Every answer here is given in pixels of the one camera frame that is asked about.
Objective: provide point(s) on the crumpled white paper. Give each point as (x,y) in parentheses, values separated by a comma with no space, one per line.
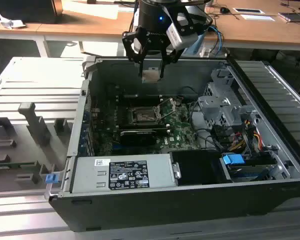
(10,22)

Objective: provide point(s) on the silver metal drive cage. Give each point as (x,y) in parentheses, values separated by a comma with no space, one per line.
(215,105)

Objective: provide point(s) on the wooden desk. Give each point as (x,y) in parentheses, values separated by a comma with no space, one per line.
(77,26)
(255,32)

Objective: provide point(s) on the blue case latch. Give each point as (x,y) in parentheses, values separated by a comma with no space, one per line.
(51,178)

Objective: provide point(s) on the grey parts rack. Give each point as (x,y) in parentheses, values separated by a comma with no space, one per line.
(37,125)

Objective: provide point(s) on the CPU socket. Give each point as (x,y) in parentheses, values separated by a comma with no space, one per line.
(142,116)

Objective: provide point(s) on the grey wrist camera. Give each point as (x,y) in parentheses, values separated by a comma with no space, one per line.
(182,35)

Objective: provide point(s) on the black plastic shroud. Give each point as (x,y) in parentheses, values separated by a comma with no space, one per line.
(197,167)

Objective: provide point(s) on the blue disk carrier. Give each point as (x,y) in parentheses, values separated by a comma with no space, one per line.
(233,159)

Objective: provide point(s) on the dark notebook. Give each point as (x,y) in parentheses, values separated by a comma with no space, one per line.
(293,17)

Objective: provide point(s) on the grey power supply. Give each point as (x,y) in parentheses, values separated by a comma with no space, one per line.
(90,172)

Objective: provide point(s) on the black graphics card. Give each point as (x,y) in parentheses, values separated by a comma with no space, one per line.
(137,136)

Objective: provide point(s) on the black computer mouse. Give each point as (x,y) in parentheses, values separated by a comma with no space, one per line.
(224,10)

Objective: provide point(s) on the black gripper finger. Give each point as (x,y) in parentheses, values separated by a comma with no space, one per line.
(141,68)
(162,70)

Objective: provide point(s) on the black open PC case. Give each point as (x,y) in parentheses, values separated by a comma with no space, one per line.
(165,210)

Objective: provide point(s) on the green RAM stick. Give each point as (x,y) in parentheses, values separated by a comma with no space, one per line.
(12,165)

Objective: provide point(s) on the square silver CPU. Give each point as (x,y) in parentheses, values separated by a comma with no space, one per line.
(151,76)

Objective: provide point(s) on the green motherboard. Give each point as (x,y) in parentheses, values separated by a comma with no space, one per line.
(180,130)

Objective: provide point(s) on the pale blue teach pendant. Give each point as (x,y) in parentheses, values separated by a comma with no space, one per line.
(193,48)

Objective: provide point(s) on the grey disk drive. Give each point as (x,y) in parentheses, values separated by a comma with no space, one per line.
(250,172)

